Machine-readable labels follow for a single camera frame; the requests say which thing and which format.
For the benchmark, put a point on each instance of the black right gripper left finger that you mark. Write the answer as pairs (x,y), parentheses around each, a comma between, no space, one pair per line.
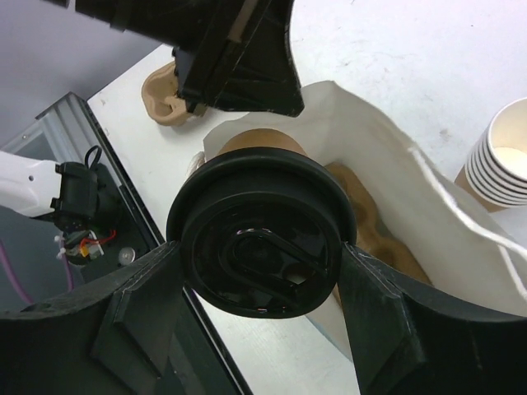
(110,336)

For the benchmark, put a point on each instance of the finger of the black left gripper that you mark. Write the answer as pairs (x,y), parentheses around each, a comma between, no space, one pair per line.
(236,56)

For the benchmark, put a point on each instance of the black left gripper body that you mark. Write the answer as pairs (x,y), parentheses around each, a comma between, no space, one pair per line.
(170,22)

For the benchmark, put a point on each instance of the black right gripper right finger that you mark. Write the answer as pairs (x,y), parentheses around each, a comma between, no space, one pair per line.
(407,337)

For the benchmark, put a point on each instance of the brown paper coffee cup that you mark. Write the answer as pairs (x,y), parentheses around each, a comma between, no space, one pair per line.
(262,137)

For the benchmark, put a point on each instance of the light blue paper bag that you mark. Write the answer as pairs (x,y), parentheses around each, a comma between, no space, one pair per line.
(460,247)

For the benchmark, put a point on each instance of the brown cardboard cup carrier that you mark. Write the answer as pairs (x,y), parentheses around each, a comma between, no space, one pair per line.
(159,96)
(373,236)

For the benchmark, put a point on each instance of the black plastic cup lid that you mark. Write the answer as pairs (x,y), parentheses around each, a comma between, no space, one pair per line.
(261,232)

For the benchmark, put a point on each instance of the stack of brown paper cups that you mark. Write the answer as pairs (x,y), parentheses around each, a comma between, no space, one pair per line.
(495,170)

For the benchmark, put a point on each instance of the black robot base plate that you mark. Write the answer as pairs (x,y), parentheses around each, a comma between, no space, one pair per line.
(198,361)

